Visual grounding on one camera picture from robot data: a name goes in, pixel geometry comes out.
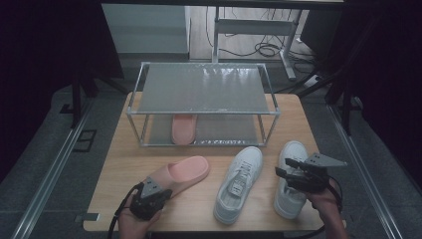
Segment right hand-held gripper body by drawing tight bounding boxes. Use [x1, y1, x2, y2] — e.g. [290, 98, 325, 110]
[286, 152, 348, 194]

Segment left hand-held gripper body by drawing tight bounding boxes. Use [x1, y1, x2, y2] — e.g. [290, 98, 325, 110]
[128, 176, 166, 221]

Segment white sneaker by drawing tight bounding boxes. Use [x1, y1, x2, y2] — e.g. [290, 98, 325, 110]
[274, 140, 311, 221]
[213, 145, 264, 225]

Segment pink slipper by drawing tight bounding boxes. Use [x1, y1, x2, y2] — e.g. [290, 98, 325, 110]
[147, 155, 211, 199]
[171, 114, 198, 146]

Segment metal shoe rack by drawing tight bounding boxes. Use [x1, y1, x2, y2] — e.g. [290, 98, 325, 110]
[125, 61, 282, 147]

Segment person's left hand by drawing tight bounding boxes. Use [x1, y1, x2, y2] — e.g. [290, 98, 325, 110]
[117, 195, 162, 234]

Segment person's right hand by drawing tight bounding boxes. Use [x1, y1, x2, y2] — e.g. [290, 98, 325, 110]
[306, 184, 342, 215]

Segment black metal stand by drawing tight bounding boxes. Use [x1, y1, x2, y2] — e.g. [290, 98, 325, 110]
[275, 64, 366, 135]
[59, 64, 129, 129]

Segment white power strip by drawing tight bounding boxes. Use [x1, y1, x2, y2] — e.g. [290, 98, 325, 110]
[303, 75, 323, 90]

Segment dark curtain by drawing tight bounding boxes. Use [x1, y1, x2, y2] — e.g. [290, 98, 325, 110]
[0, 0, 124, 182]
[331, 0, 422, 188]

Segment white cabinet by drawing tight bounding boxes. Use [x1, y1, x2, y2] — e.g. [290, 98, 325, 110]
[101, 3, 191, 55]

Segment metal floor rail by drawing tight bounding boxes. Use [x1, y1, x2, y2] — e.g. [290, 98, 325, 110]
[11, 99, 96, 239]
[326, 104, 404, 239]

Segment grey table corner bracket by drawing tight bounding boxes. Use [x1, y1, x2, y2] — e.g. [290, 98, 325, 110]
[75, 212, 101, 224]

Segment black floor cables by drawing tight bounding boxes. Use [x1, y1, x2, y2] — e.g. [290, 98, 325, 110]
[205, 6, 317, 65]

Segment white desk frame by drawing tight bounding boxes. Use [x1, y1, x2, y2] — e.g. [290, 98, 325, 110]
[212, 6, 305, 82]

